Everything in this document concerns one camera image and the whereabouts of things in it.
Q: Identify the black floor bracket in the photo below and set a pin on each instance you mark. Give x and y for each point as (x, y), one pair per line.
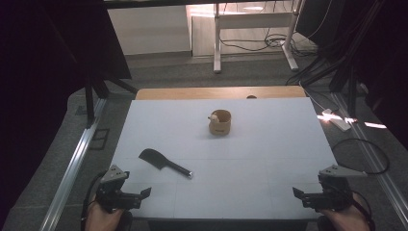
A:
(99, 139)

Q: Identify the white power strip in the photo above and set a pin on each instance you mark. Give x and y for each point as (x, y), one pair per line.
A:
(338, 122)

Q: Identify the aluminium rail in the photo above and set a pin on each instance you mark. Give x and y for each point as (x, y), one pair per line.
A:
(375, 160)
(72, 173)

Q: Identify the person's right hand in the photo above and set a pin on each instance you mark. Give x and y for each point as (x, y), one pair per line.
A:
(346, 219)

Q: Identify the black cleaver knife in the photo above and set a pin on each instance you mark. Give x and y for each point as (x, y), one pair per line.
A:
(154, 158)

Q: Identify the brown bear cup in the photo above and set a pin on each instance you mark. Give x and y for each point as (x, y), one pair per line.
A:
(220, 126)

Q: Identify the black curtain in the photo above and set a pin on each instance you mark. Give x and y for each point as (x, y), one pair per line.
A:
(38, 80)
(385, 48)

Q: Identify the person's left hand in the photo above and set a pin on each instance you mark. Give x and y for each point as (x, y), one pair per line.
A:
(101, 219)

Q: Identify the white desk frame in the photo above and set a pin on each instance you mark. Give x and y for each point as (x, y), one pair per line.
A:
(253, 20)

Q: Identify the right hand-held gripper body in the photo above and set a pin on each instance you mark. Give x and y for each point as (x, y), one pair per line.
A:
(335, 195)

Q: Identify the wooden table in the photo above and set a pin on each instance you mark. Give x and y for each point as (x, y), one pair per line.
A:
(192, 93)

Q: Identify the black metal stand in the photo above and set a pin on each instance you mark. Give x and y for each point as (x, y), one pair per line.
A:
(90, 102)
(352, 86)

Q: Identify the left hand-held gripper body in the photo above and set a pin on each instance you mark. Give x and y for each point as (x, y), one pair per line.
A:
(110, 195)

